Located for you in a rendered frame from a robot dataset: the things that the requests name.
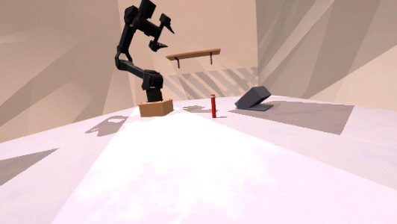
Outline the red cylindrical peg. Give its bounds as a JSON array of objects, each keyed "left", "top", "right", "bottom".
[{"left": 211, "top": 94, "right": 216, "bottom": 118}]

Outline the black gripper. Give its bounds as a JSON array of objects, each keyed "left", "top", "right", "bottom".
[{"left": 147, "top": 13, "right": 174, "bottom": 52}]

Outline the grey sloped panel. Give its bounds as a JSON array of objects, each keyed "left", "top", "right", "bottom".
[{"left": 234, "top": 86, "right": 274, "bottom": 112}]

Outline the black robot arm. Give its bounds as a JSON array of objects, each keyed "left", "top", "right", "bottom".
[{"left": 115, "top": 0, "right": 164, "bottom": 102}]

